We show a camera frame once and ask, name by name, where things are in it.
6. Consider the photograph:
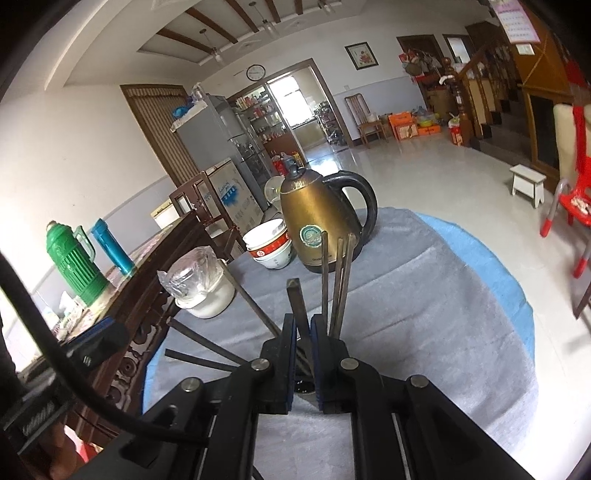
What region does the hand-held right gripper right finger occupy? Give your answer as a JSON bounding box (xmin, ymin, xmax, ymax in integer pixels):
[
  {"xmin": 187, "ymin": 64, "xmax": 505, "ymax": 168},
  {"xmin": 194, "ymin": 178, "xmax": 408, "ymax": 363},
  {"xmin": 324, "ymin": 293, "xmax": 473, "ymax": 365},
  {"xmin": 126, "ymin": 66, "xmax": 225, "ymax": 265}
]
[{"xmin": 310, "ymin": 315, "xmax": 532, "ymax": 480}]

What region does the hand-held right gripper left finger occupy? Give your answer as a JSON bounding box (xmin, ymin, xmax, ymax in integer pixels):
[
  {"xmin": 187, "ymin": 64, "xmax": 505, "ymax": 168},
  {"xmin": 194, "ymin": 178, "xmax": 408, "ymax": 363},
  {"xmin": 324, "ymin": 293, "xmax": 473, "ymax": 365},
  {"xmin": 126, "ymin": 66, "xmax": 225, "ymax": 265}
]
[{"xmin": 69, "ymin": 314, "xmax": 297, "ymax": 480}]

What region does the metal chopstick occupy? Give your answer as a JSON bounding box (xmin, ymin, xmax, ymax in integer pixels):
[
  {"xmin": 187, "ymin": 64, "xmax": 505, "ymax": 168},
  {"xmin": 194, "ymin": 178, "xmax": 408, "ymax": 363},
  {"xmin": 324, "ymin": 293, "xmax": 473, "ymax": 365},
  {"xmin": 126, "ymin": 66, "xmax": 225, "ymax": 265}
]
[{"xmin": 336, "ymin": 233, "xmax": 357, "ymax": 337}]

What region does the person's left hand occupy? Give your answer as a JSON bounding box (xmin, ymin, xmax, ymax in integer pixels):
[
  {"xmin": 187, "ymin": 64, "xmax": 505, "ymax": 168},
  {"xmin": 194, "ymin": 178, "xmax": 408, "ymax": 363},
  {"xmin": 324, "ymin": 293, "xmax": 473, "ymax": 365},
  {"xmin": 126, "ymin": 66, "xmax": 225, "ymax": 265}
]
[{"xmin": 46, "ymin": 425, "xmax": 80, "ymax": 480}]

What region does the dark carved wooden sideboard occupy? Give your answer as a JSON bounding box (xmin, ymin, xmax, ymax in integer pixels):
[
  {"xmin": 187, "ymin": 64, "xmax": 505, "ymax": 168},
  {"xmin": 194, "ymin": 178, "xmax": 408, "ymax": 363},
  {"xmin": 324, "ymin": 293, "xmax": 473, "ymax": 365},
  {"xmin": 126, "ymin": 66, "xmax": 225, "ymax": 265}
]
[{"xmin": 14, "ymin": 210, "xmax": 232, "ymax": 457}]

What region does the green thermos flask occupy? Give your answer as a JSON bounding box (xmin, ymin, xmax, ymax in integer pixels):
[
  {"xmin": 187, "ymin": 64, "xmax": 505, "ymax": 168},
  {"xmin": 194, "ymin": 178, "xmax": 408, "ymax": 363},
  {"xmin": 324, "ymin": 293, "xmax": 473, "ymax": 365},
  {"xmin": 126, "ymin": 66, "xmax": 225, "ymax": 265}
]
[{"xmin": 45, "ymin": 220, "xmax": 110, "ymax": 306}]

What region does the white bowl with red band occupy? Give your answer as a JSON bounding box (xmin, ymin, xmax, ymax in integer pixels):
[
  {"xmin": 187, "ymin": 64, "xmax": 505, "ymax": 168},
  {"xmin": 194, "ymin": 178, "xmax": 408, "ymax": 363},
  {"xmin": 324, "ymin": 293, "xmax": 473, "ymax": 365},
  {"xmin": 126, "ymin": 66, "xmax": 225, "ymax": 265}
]
[
  {"xmin": 252, "ymin": 240, "xmax": 295, "ymax": 270},
  {"xmin": 242, "ymin": 218, "xmax": 291, "ymax": 258}
]

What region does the blue thermos flask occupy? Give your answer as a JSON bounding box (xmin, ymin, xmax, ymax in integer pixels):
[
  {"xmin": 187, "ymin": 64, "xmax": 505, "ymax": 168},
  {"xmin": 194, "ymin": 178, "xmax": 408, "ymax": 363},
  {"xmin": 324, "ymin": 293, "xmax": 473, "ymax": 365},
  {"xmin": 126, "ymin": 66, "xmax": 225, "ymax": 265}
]
[{"xmin": 91, "ymin": 218, "xmax": 137, "ymax": 277}]

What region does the grey table cloth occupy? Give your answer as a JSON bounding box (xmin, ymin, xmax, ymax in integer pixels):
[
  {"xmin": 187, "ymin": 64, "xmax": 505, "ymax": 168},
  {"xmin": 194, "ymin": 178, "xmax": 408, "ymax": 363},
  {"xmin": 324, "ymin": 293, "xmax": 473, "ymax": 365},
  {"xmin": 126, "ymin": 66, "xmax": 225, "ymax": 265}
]
[{"xmin": 141, "ymin": 207, "xmax": 541, "ymax": 480}]

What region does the clear plastic bag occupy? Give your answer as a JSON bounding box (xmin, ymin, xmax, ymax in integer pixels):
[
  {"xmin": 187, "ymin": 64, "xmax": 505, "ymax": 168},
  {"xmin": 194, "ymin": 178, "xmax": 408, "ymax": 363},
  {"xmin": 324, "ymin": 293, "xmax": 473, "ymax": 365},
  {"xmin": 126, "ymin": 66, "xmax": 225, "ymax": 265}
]
[{"xmin": 157, "ymin": 246, "xmax": 227, "ymax": 300}]

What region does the brass electric kettle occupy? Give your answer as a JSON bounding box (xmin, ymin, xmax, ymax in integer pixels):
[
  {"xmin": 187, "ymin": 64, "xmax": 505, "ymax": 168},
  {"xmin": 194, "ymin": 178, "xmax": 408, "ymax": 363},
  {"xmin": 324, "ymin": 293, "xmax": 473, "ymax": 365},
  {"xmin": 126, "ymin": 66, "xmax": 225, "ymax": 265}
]
[{"xmin": 279, "ymin": 157, "xmax": 378, "ymax": 274}]

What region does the white cardboard box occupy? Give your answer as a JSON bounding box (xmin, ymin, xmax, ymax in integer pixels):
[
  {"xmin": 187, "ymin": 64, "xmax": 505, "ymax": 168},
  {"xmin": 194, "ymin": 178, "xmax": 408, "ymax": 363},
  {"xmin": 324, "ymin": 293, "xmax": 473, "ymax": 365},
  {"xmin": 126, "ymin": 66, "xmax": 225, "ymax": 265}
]
[{"xmin": 151, "ymin": 203, "xmax": 178, "ymax": 229}]

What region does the white desk fan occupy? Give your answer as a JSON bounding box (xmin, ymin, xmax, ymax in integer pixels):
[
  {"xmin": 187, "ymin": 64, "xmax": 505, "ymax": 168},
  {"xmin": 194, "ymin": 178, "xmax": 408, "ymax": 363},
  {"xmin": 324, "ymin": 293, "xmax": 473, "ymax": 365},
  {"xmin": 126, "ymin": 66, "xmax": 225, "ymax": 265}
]
[{"xmin": 264, "ymin": 175, "xmax": 283, "ymax": 213}]

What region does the dark wooden armchair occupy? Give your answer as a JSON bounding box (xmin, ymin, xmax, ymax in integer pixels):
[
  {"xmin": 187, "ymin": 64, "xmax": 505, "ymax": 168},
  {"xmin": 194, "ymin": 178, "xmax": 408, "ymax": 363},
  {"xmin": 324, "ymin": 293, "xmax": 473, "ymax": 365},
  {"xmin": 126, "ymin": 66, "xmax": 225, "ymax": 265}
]
[{"xmin": 168, "ymin": 172, "xmax": 245, "ymax": 264}]

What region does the blue table cover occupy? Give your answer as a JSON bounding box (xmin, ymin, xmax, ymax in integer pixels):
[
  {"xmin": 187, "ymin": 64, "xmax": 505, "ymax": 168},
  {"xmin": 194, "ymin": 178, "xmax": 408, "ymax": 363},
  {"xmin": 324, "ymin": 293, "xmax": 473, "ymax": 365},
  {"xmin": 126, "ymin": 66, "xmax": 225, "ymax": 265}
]
[{"xmin": 139, "ymin": 210, "xmax": 536, "ymax": 416}]

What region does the grey refrigerator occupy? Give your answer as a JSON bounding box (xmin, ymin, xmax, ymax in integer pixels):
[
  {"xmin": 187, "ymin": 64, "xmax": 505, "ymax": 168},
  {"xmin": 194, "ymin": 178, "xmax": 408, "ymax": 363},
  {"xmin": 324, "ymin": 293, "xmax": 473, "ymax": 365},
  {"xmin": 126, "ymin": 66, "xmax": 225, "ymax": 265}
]
[{"xmin": 171, "ymin": 95, "xmax": 273, "ymax": 204}]

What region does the brown wooden door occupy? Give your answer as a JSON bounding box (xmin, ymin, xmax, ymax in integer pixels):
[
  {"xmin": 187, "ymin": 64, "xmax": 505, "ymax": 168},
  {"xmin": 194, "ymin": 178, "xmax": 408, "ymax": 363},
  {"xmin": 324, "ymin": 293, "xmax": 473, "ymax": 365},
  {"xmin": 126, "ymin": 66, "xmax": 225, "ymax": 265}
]
[{"xmin": 121, "ymin": 84, "xmax": 199, "ymax": 185}]

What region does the glass display cabinet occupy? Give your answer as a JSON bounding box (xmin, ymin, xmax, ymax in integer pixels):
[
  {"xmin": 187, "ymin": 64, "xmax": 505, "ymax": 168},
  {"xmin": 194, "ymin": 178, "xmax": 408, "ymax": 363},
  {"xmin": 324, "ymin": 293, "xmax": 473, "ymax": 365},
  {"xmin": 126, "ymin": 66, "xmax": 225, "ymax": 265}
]
[{"xmin": 235, "ymin": 88, "xmax": 296, "ymax": 158}]

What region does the small white stool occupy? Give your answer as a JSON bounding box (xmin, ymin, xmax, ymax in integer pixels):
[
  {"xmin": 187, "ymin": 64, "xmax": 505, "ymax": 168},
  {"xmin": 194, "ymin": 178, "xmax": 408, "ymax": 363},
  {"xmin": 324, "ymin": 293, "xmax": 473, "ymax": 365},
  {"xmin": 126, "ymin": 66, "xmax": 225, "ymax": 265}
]
[{"xmin": 509, "ymin": 164, "xmax": 548, "ymax": 208}]

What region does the red plastic chair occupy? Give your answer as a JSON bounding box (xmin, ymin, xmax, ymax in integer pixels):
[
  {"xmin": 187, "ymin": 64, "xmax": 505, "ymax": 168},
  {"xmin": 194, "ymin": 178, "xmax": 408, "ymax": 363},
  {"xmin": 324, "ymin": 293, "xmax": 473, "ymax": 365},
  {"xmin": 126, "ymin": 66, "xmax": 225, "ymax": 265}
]
[{"xmin": 540, "ymin": 178, "xmax": 591, "ymax": 278}]

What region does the wooden staircase railing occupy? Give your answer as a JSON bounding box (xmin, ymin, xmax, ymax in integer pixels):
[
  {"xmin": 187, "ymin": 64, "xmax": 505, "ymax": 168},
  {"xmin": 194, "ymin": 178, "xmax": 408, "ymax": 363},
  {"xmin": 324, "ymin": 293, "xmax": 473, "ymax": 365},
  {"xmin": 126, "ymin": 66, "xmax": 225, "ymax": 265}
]
[{"xmin": 438, "ymin": 46, "xmax": 518, "ymax": 148}]

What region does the pendant ceiling lamp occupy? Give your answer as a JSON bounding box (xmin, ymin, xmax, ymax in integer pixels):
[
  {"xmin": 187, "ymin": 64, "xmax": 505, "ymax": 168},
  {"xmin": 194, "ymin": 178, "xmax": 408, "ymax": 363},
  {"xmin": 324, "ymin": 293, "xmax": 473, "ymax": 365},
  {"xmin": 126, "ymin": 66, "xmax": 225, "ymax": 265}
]
[
  {"xmin": 198, "ymin": 28, "xmax": 222, "ymax": 65},
  {"xmin": 249, "ymin": 2, "xmax": 278, "ymax": 40}
]

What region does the red hanging tassel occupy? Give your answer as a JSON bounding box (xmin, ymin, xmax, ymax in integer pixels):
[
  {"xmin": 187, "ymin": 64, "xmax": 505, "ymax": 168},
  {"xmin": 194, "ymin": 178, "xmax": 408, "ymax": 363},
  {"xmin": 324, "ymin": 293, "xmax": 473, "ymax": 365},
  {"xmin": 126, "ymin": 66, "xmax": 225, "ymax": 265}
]
[{"xmin": 571, "ymin": 60, "xmax": 588, "ymax": 172}]

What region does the black cable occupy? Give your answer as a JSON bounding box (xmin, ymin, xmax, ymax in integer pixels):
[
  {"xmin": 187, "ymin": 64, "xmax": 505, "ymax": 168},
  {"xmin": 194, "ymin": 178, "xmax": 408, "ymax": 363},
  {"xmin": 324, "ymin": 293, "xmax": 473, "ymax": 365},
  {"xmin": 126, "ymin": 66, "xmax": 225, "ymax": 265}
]
[{"xmin": 0, "ymin": 254, "xmax": 206, "ymax": 446}]

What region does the wooden chair by wall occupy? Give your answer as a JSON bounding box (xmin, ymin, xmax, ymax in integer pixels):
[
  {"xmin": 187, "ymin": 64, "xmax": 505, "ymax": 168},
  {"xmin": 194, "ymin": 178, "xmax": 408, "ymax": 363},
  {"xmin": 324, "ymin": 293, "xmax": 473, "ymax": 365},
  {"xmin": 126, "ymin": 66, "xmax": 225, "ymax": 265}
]
[{"xmin": 344, "ymin": 92, "xmax": 386, "ymax": 148}]

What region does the framed wall picture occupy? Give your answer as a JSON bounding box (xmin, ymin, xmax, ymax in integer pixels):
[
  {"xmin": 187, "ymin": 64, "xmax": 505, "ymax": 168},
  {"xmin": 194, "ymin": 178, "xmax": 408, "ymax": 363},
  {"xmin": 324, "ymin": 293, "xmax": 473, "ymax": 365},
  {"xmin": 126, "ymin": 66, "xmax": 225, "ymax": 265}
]
[{"xmin": 344, "ymin": 41, "xmax": 380, "ymax": 71}]

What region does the wall calendar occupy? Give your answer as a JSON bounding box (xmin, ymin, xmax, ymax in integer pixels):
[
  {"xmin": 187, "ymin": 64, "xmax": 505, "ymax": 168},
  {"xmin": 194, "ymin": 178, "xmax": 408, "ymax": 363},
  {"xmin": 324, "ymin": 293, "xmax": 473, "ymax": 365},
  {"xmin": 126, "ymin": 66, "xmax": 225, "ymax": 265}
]
[{"xmin": 489, "ymin": 0, "xmax": 541, "ymax": 44}]

